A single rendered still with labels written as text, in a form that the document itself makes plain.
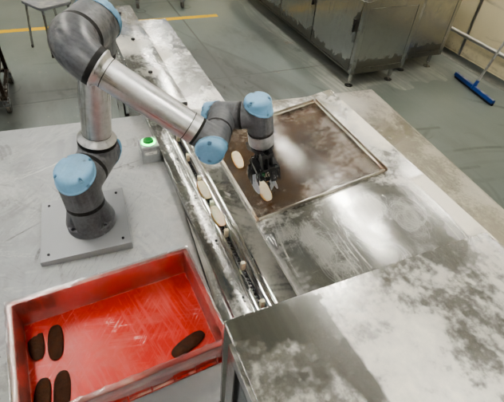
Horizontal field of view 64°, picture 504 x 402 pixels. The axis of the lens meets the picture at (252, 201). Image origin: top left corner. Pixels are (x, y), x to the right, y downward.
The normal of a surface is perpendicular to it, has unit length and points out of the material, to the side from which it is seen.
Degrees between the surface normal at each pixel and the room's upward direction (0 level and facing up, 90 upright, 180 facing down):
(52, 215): 3
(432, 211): 10
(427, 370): 0
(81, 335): 0
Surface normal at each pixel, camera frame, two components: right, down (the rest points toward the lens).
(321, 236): -0.09, -0.68
